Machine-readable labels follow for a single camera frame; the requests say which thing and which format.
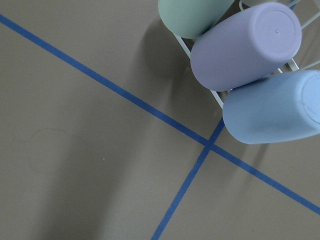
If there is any green cup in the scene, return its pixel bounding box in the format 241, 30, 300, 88
157, 0, 233, 39

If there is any blue cup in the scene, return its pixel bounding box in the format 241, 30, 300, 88
222, 70, 320, 144

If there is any white cup rack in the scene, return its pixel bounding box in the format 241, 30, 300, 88
173, 0, 320, 109

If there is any purple cup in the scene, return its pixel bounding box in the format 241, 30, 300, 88
190, 2, 302, 92

